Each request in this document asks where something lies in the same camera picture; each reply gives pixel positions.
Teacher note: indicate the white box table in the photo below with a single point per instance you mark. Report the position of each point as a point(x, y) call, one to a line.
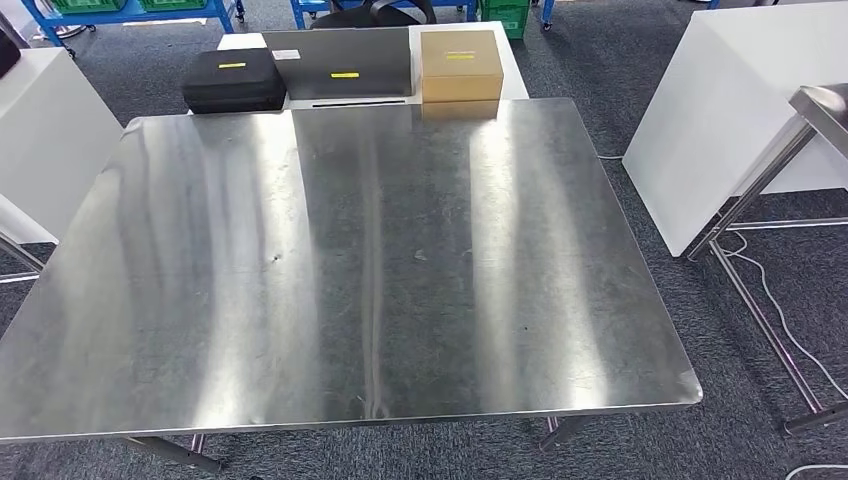
point(46, 132)
point(715, 99)

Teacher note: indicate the black zip case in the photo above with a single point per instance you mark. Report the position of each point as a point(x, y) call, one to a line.
point(232, 83)

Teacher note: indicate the green plastic crate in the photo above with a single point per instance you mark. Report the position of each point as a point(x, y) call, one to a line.
point(172, 4)
point(86, 5)
point(507, 16)

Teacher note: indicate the steel workbench table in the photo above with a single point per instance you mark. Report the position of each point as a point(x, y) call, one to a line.
point(331, 265)

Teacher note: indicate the brown cardboard box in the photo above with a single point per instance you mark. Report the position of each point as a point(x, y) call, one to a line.
point(460, 69)

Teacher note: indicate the small white table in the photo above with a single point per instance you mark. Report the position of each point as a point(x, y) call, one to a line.
point(515, 79)

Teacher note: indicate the black bag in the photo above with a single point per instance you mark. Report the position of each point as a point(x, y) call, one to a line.
point(8, 56)

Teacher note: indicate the grey laptop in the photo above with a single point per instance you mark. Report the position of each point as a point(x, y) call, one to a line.
point(344, 56)

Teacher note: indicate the steel side table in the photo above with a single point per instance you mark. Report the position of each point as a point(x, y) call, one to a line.
point(20, 255)
point(768, 179)

